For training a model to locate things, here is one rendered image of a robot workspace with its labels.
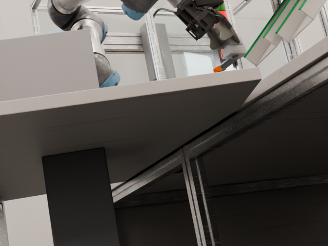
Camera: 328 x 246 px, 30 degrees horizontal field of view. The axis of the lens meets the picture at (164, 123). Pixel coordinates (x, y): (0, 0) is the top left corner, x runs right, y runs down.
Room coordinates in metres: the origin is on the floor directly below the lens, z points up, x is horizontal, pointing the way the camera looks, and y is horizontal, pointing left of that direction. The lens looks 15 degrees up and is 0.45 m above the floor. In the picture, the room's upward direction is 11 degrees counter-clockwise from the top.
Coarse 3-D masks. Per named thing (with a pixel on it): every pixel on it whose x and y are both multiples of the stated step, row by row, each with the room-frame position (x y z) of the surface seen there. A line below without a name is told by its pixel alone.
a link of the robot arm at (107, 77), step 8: (80, 8) 1.99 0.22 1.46; (72, 16) 1.98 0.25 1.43; (80, 16) 1.99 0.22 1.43; (88, 16) 2.00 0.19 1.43; (96, 16) 2.04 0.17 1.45; (64, 24) 1.99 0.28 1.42; (72, 24) 1.99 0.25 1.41; (80, 24) 1.97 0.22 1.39; (88, 24) 1.98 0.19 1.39; (96, 24) 1.99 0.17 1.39; (104, 24) 2.06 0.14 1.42; (96, 32) 1.97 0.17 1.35; (104, 32) 2.05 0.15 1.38; (96, 40) 1.91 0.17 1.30; (96, 48) 1.85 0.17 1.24; (96, 56) 1.77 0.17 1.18; (104, 56) 1.81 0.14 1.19; (96, 64) 1.72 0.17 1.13; (104, 64) 1.75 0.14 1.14; (104, 72) 1.74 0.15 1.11; (112, 72) 1.76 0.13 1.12; (104, 80) 1.74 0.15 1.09; (112, 80) 1.76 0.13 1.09
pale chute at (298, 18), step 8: (304, 0) 1.33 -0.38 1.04; (312, 0) 1.34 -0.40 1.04; (320, 0) 1.34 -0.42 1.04; (296, 8) 1.47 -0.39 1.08; (304, 8) 1.33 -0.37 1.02; (312, 8) 1.34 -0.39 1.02; (320, 8) 1.34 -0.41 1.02; (288, 16) 1.46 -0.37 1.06; (296, 16) 1.47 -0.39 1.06; (304, 16) 1.47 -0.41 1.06; (312, 16) 1.33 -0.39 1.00; (288, 24) 1.46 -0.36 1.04; (296, 24) 1.46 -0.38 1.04; (304, 24) 1.40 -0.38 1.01; (280, 32) 1.45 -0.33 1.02; (288, 32) 1.46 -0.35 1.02; (296, 32) 1.44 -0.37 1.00; (288, 40) 1.45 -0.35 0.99
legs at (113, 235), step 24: (48, 168) 1.49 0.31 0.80; (72, 168) 1.50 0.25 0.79; (96, 168) 1.51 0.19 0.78; (48, 192) 1.49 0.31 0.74; (72, 192) 1.50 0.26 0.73; (96, 192) 1.51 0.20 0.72; (0, 216) 1.92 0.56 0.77; (72, 216) 1.50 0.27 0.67; (96, 216) 1.51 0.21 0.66; (0, 240) 1.93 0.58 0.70; (72, 240) 1.50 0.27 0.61; (96, 240) 1.51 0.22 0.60
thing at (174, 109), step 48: (48, 96) 1.14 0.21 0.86; (96, 96) 1.15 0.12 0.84; (144, 96) 1.17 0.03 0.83; (192, 96) 1.24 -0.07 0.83; (240, 96) 1.30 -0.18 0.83; (0, 144) 1.32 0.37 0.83; (48, 144) 1.40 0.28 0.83; (96, 144) 1.48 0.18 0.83; (144, 144) 1.58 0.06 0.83; (0, 192) 1.84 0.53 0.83
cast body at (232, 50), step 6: (240, 36) 1.80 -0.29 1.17; (228, 42) 1.79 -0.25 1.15; (234, 42) 1.78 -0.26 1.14; (240, 42) 1.79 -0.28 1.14; (228, 48) 1.77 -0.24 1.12; (234, 48) 1.78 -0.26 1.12; (240, 48) 1.79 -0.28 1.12; (222, 54) 1.81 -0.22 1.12; (228, 54) 1.78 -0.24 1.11; (234, 54) 1.79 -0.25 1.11; (240, 54) 1.80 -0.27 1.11
